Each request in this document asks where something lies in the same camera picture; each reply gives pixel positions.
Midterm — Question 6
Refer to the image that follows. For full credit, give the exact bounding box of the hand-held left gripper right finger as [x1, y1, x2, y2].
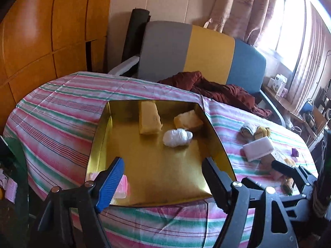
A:
[201, 156, 302, 248]

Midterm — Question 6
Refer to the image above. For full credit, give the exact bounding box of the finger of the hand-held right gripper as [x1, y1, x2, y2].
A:
[271, 160, 314, 186]
[242, 177, 311, 212]

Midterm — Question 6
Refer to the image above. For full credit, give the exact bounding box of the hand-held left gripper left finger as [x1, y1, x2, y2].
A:
[32, 156, 125, 248]

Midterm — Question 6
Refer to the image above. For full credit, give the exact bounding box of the biscuit packet with green edge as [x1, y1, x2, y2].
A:
[281, 178, 295, 195]

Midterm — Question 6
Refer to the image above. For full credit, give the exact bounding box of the yellow knitted sock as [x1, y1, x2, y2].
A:
[253, 126, 271, 138]

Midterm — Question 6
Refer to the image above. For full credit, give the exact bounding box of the gold tin tray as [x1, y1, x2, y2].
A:
[85, 99, 237, 207]

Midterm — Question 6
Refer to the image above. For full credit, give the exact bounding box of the pink snack packet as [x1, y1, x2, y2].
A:
[88, 172, 129, 204]

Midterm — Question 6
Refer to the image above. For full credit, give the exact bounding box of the brown cardboard box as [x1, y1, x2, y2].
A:
[260, 154, 277, 166]

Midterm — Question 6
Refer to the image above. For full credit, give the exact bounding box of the white rectangular sponge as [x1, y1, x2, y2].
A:
[242, 136, 275, 161]

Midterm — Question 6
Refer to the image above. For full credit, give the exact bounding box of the cream grey sock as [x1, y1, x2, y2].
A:
[240, 124, 256, 136]

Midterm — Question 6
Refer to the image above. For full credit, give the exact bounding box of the blue round object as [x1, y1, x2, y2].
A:
[300, 99, 314, 114]

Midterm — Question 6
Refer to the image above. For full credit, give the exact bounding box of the white plastic wrapped ball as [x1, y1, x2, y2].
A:
[162, 128, 193, 148]

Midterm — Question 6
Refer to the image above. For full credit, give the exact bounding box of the wooden side desk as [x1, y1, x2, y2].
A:
[261, 83, 327, 140]

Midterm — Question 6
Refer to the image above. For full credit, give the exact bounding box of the small yellow sponge piece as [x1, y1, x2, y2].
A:
[174, 110, 204, 132]

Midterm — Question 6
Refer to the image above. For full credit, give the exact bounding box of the long yellow sponge block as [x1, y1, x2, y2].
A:
[139, 101, 163, 135]

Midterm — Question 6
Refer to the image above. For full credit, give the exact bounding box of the white box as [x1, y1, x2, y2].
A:
[267, 74, 287, 96]

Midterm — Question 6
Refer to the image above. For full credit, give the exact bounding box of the striped pink green tablecloth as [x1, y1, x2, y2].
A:
[2, 71, 319, 248]

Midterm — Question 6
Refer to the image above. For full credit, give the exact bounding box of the maroon cloth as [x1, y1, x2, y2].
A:
[158, 71, 272, 119]

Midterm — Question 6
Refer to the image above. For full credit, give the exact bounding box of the green plastic chair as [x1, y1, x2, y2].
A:
[0, 136, 30, 248]

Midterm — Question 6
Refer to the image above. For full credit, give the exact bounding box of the pink white cloth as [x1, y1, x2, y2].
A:
[5, 178, 17, 202]

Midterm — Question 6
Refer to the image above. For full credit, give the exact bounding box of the beige patterned curtain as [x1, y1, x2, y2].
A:
[292, 0, 331, 114]
[204, 0, 282, 47]

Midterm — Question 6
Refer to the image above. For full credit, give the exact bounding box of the grey yellow blue chair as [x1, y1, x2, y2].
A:
[107, 21, 286, 127]

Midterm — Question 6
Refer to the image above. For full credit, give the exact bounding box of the window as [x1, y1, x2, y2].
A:
[259, 0, 308, 70]

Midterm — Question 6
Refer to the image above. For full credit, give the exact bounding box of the black rolled mat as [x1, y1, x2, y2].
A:
[121, 8, 152, 64]

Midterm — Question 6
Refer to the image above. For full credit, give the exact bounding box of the orange wooden wardrobe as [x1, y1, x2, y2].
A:
[0, 0, 114, 135]

